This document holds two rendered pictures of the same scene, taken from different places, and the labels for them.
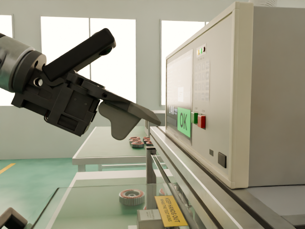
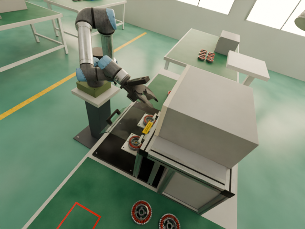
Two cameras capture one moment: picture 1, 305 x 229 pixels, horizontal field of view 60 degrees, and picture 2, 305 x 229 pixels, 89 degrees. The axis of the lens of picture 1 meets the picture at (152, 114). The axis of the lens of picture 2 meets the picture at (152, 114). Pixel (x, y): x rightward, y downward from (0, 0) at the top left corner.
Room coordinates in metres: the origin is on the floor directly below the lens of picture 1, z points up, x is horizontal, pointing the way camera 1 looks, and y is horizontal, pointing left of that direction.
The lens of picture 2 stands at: (-0.17, -0.23, 1.73)
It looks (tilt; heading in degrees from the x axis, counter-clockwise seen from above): 45 degrees down; 21
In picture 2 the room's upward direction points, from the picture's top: 14 degrees clockwise
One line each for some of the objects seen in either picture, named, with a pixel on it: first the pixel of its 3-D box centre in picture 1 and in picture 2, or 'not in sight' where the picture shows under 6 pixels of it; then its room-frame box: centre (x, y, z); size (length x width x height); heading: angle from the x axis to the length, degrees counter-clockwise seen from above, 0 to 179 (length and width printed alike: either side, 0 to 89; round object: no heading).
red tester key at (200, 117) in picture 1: (202, 121); not in sight; (0.40, -0.08, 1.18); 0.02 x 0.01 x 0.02; 7
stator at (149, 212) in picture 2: not in sight; (141, 212); (0.05, -0.21, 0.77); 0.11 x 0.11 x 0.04
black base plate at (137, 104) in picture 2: not in sight; (144, 135); (0.50, 0.05, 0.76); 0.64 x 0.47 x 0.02; 7
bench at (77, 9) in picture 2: not in sight; (92, 17); (3.18, 3.31, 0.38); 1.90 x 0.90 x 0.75; 7
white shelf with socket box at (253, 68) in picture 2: not in sight; (234, 83); (1.47, -0.40, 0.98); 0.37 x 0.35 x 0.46; 7
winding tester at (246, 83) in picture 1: (280, 95); (206, 109); (0.53, -0.25, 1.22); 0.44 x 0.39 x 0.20; 7
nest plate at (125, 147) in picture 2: not in sight; (135, 145); (0.38, 0.05, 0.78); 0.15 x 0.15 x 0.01; 7
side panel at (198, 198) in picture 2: not in sight; (187, 192); (0.23, -0.37, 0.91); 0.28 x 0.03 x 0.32; 97
